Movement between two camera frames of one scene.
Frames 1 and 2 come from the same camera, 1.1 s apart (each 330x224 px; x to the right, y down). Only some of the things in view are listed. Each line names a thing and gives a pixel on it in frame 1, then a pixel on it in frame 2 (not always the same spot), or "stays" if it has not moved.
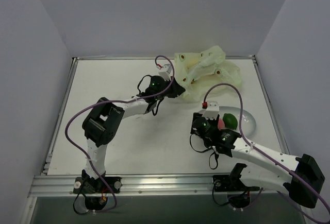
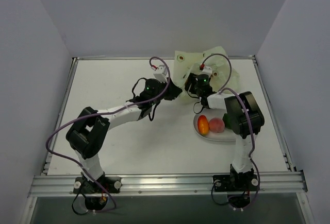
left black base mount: [97, 185] stays
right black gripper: [197, 125] → [191, 83]
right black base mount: [239, 195] stays
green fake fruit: [230, 121] stays
